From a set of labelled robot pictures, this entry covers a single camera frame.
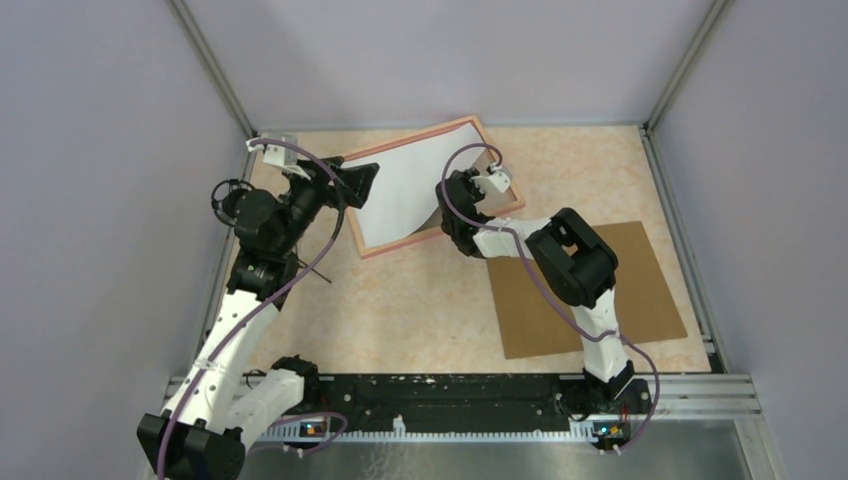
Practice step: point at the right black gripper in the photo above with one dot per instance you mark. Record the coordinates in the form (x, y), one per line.
(467, 178)

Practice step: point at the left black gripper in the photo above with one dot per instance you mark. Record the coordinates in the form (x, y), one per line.
(355, 181)

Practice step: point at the blue mountain landscape photo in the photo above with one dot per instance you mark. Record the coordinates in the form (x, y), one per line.
(403, 197)

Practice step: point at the pink wooden picture frame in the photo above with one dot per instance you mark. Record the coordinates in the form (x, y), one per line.
(431, 228)

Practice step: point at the brown cardboard backing board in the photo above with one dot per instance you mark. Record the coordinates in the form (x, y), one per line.
(645, 309)

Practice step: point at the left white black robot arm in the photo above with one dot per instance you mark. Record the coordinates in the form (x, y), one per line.
(204, 430)

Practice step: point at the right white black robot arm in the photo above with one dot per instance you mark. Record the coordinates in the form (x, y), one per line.
(568, 260)

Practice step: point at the black microphone on tripod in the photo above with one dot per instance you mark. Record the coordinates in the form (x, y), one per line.
(263, 255)

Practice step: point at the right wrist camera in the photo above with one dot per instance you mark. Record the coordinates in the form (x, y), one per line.
(498, 180)

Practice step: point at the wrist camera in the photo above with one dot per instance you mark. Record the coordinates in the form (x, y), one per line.
(273, 154)
(498, 180)

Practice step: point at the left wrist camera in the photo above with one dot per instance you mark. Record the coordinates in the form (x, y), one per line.
(273, 154)

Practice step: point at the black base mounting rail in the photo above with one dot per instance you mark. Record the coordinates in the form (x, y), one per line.
(468, 403)

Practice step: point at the white cable duct strip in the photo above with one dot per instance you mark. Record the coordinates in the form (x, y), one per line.
(581, 432)

